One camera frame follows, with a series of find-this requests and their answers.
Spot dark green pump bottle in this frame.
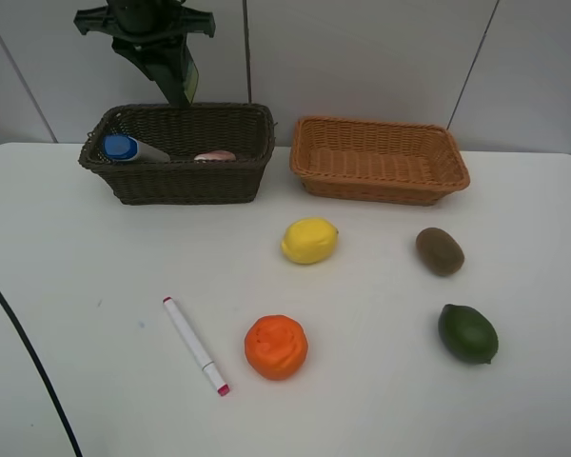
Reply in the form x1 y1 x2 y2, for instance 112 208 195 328
111 37 199 108

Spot pink bottle white cap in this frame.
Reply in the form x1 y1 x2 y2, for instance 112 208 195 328
194 149 237 162

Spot yellow lemon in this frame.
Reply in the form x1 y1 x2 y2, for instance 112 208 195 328
281 217 339 265

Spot black cable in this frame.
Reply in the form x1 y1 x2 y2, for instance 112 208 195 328
0 265 84 457

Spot dark brown wicker basket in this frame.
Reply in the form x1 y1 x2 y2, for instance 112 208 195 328
79 103 275 206

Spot orange wicker basket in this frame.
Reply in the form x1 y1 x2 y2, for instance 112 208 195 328
289 116 470 206

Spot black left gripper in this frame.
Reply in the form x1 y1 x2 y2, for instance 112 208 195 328
73 0 216 44

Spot dark green avocado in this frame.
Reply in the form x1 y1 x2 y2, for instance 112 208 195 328
438 304 499 365

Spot white bottle blue cap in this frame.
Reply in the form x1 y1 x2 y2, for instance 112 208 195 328
103 134 170 163

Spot orange fruit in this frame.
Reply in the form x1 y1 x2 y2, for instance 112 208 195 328
244 315 308 381

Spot white marker red caps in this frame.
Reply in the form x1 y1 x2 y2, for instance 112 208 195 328
163 297 230 397

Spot brown kiwi fruit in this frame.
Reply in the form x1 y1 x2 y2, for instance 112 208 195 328
415 228 465 277

